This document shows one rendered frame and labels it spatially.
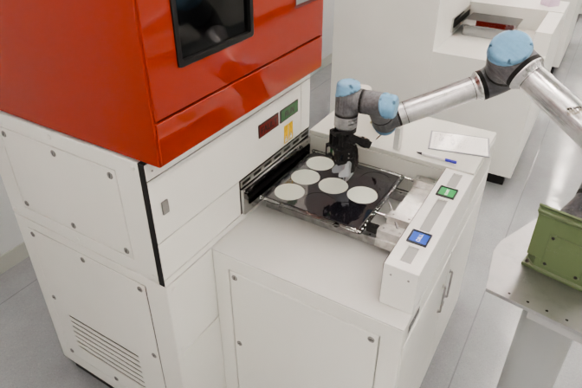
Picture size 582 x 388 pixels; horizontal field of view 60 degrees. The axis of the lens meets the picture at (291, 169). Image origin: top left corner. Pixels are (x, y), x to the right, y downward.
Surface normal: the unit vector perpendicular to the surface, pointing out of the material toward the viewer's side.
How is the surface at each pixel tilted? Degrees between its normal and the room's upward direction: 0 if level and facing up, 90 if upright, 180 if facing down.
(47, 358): 0
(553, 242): 90
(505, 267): 0
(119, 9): 90
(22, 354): 0
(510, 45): 39
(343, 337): 90
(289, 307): 90
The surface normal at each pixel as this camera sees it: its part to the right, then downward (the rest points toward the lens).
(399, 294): -0.51, 0.45
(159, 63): 0.86, 0.27
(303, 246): 0.00, -0.85
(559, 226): -0.68, 0.38
